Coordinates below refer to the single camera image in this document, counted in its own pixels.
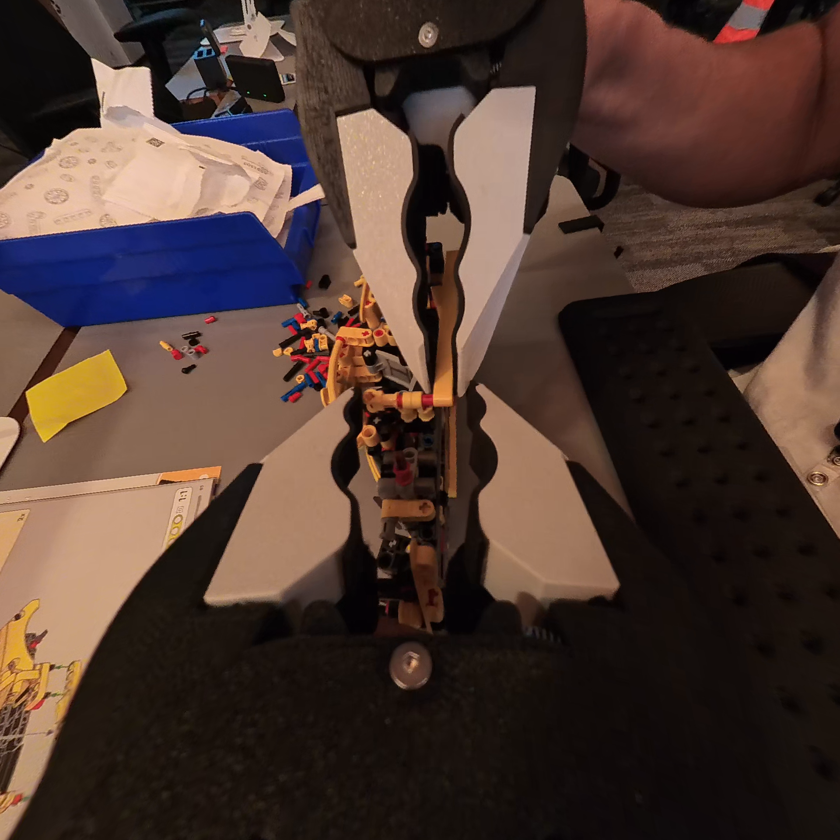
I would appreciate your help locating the black office chair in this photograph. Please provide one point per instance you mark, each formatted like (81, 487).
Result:
(154, 39)
(594, 180)

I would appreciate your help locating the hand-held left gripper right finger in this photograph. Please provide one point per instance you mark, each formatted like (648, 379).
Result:
(551, 525)

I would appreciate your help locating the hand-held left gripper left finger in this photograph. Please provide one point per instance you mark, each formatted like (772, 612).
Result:
(282, 525)

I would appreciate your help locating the grey desk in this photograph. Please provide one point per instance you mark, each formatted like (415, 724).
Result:
(197, 407)

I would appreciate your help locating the yellow sticky note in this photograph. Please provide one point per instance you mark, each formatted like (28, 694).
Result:
(72, 394)

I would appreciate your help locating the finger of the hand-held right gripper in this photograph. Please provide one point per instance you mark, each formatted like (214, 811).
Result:
(499, 184)
(377, 197)

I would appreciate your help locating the small group of brick pins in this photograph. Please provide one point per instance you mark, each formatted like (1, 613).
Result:
(176, 353)

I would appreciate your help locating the blue plastic bin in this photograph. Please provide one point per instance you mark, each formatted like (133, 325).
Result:
(164, 269)

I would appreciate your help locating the small black device box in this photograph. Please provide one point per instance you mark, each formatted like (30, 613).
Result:
(256, 79)

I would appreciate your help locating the person's right forearm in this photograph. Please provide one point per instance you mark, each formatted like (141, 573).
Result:
(709, 118)

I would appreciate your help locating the yellow brick car model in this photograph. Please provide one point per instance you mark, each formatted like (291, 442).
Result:
(407, 508)

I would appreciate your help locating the open instruction booklet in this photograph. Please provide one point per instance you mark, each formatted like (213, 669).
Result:
(98, 558)

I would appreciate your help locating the black perforated chair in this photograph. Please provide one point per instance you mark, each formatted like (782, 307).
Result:
(689, 426)

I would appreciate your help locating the large pile of brick pins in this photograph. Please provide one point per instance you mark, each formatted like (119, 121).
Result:
(308, 364)

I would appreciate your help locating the white crumpled paper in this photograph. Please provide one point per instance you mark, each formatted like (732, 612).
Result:
(131, 177)

